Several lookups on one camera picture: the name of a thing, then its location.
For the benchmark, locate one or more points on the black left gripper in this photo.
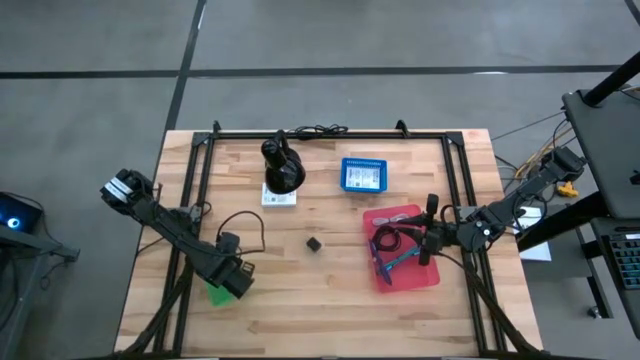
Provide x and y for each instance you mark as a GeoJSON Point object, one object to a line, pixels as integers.
{"type": "Point", "coordinates": [227, 270]}

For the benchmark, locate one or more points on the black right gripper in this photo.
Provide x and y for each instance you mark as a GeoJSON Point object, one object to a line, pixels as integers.
{"type": "Point", "coordinates": [450, 232]}

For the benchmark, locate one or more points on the black charger cube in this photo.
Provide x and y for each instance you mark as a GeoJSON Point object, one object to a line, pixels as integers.
{"type": "Point", "coordinates": [313, 244]}

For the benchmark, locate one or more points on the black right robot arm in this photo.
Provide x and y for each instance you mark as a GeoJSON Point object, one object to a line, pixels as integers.
{"type": "Point", "coordinates": [515, 200]}

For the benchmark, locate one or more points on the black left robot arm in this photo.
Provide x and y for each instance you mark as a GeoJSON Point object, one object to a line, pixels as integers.
{"type": "Point", "coordinates": [160, 220]}

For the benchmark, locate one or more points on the red plastic bin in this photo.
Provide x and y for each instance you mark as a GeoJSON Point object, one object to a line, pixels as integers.
{"type": "Point", "coordinates": [420, 275]}

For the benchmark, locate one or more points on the green plastic basket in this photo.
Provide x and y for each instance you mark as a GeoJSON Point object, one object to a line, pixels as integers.
{"type": "Point", "coordinates": [220, 296]}

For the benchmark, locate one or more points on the blue plastic basket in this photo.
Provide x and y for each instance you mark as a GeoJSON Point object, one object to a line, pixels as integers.
{"type": "Point", "coordinates": [345, 175]}

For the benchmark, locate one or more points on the white paper sheet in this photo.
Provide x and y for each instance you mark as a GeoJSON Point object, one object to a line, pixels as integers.
{"type": "Point", "coordinates": [537, 252]}

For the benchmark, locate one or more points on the grey metal stand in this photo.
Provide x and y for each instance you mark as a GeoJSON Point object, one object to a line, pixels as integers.
{"type": "Point", "coordinates": [30, 240]}

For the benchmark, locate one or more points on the grey desk top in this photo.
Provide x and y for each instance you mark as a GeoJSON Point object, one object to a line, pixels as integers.
{"type": "Point", "coordinates": [605, 145]}

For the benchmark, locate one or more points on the black keyboard desk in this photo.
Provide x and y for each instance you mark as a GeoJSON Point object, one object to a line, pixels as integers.
{"type": "Point", "coordinates": [612, 300]}

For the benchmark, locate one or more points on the backlit keyboard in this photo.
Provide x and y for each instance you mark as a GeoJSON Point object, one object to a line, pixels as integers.
{"type": "Point", "coordinates": [625, 260]}

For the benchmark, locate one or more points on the computer with blue light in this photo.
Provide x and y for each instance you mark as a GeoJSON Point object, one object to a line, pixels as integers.
{"type": "Point", "coordinates": [15, 212]}

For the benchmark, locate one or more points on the black pole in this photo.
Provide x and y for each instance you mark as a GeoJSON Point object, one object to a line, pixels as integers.
{"type": "Point", "coordinates": [610, 82]}

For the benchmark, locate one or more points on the black aluminium frame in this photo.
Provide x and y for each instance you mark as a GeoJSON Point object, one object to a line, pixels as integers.
{"type": "Point", "coordinates": [325, 135]}

